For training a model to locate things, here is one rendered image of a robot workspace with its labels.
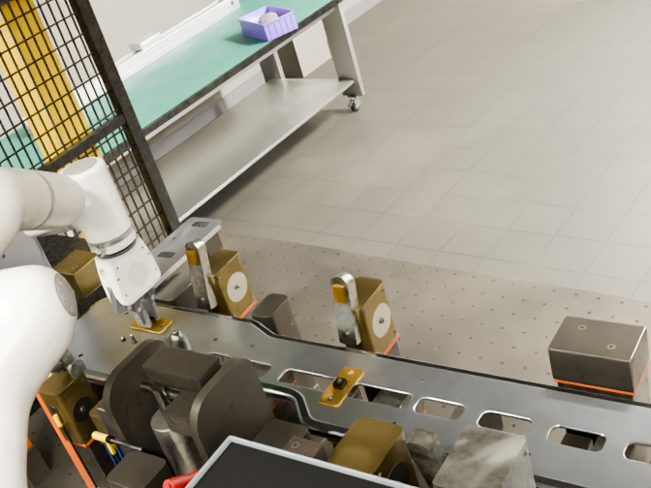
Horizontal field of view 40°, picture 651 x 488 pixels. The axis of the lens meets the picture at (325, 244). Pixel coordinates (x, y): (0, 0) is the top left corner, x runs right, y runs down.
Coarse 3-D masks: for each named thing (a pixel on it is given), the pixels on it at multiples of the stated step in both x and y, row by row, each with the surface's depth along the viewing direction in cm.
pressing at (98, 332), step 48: (96, 336) 171; (144, 336) 167; (192, 336) 162; (240, 336) 158; (288, 384) 143; (384, 384) 137; (432, 384) 134; (480, 384) 131; (528, 384) 129; (336, 432) 130; (432, 432) 126; (528, 432) 121; (624, 432) 116; (576, 480) 112; (624, 480) 110
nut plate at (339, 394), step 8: (344, 368) 142; (352, 368) 142; (344, 376) 141; (352, 376) 140; (360, 376) 140; (336, 384) 138; (344, 384) 138; (352, 384) 138; (328, 392) 138; (336, 392) 138; (344, 392) 137; (320, 400) 137; (336, 400) 136
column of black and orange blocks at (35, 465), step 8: (32, 448) 184; (32, 456) 184; (40, 456) 186; (32, 464) 184; (40, 464) 186; (32, 472) 184; (40, 472) 186; (48, 472) 188; (32, 480) 184; (40, 480) 186
